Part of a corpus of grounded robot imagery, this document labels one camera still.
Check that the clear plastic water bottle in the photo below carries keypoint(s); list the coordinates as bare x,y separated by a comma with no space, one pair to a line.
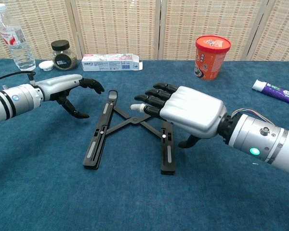
19,48

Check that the white toothpaste carton box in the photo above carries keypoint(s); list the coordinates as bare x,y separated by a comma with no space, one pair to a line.
106,63

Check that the glass jar with black lid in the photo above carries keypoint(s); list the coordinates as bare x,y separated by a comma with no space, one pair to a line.
63,59

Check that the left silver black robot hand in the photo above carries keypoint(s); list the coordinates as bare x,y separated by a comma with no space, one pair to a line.
57,84

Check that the orange instant noodle cup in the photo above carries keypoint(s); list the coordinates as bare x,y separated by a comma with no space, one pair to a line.
212,60

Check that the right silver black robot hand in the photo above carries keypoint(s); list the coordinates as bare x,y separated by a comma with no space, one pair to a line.
195,110

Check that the woven bamboo folding screen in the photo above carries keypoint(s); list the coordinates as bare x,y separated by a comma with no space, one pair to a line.
110,29

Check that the small white bottle cap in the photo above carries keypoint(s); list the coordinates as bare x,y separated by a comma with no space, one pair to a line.
46,65

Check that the black folding laptop stand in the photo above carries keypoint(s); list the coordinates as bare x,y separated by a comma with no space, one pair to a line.
97,144

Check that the blue felt table mat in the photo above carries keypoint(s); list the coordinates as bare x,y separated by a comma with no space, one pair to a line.
62,180

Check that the purple toothpaste tube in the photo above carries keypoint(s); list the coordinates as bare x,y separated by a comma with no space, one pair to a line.
277,92

